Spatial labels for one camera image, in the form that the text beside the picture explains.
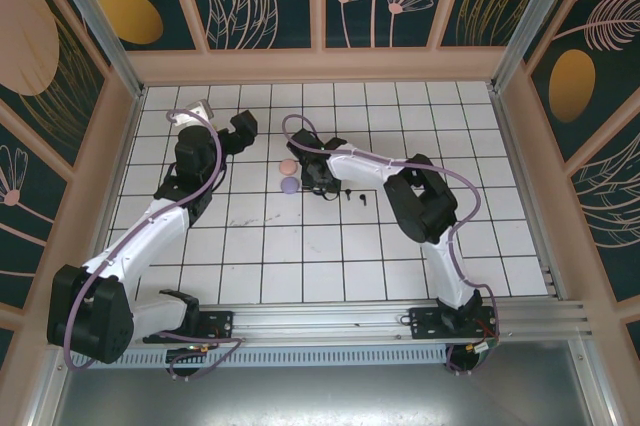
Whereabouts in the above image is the aluminium table side rail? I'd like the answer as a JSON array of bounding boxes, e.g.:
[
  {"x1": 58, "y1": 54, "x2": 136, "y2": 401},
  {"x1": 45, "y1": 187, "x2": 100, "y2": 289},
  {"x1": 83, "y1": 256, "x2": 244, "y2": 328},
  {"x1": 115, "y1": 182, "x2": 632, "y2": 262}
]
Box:
[
  {"x1": 77, "y1": 85, "x2": 147, "y2": 310},
  {"x1": 488, "y1": 85, "x2": 569, "y2": 300}
]

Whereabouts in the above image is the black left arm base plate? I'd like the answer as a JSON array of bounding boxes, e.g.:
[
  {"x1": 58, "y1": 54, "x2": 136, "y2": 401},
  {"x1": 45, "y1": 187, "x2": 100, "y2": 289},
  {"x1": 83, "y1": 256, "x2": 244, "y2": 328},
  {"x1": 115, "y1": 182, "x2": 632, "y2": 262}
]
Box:
[{"x1": 143, "y1": 309, "x2": 236, "y2": 345}]

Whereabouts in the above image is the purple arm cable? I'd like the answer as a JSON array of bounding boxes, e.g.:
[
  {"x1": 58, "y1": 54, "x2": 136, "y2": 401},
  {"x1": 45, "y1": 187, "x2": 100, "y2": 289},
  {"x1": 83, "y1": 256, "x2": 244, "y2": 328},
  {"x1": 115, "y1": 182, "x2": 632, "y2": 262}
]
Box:
[
  {"x1": 282, "y1": 114, "x2": 501, "y2": 377},
  {"x1": 63, "y1": 108, "x2": 246, "y2": 382}
]

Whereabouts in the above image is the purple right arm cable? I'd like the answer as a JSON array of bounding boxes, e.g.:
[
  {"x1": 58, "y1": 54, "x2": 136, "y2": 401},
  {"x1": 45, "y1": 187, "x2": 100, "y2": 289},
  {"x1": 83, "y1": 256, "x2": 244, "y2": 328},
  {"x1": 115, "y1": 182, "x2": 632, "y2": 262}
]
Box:
[{"x1": 282, "y1": 114, "x2": 501, "y2": 377}]

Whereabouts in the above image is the aluminium mounting rail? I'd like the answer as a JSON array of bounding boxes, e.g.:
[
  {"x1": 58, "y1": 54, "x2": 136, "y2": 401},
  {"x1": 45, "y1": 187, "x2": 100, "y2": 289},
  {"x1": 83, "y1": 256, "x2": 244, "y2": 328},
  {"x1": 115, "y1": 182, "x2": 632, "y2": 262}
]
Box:
[{"x1": 47, "y1": 299, "x2": 595, "y2": 347}]

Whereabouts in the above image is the leaf line art wall panel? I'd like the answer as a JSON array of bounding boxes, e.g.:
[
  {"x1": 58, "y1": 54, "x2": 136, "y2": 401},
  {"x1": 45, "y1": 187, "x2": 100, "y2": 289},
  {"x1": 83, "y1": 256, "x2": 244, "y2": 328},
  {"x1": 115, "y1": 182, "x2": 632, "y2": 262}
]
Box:
[{"x1": 564, "y1": 118, "x2": 640, "y2": 305}]

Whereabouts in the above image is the grey slotted cable duct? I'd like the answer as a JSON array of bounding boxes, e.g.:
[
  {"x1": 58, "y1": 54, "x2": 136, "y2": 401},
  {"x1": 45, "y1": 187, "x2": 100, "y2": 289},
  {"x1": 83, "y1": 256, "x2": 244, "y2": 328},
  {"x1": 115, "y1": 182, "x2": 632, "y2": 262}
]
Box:
[{"x1": 67, "y1": 345, "x2": 451, "y2": 368}]

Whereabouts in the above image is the peach circle moon wall panel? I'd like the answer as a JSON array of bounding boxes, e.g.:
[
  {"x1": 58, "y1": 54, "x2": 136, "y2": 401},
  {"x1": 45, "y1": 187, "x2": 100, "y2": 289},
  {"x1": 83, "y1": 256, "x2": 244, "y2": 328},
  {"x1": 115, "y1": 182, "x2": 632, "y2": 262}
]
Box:
[{"x1": 0, "y1": 0, "x2": 111, "y2": 170}]

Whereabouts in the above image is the grey metal sheet panel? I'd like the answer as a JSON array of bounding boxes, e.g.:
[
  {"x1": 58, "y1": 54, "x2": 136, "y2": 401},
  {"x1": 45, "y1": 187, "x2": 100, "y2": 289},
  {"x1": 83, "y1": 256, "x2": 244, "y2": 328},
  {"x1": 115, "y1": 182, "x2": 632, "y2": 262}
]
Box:
[{"x1": 29, "y1": 338, "x2": 616, "y2": 426}]

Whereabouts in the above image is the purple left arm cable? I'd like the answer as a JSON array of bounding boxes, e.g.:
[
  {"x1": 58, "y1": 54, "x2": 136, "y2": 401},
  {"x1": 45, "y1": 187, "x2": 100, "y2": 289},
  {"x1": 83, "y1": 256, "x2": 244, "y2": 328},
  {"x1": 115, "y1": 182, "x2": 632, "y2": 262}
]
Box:
[{"x1": 63, "y1": 108, "x2": 246, "y2": 382}]

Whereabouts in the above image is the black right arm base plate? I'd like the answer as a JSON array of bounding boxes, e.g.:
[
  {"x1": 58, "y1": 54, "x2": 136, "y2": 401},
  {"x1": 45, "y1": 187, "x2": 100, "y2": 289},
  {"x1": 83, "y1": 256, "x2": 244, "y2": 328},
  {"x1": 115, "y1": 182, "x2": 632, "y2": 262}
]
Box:
[{"x1": 408, "y1": 305, "x2": 501, "y2": 342}]

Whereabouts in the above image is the aluminium corner post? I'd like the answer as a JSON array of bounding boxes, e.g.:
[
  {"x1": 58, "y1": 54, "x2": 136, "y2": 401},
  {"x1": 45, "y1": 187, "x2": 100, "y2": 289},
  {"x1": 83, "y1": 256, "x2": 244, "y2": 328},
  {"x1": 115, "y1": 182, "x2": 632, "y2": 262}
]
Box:
[
  {"x1": 39, "y1": 0, "x2": 147, "y2": 100},
  {"x1": 491, "y1": 0, "x2": 599, "y2": 95}
]

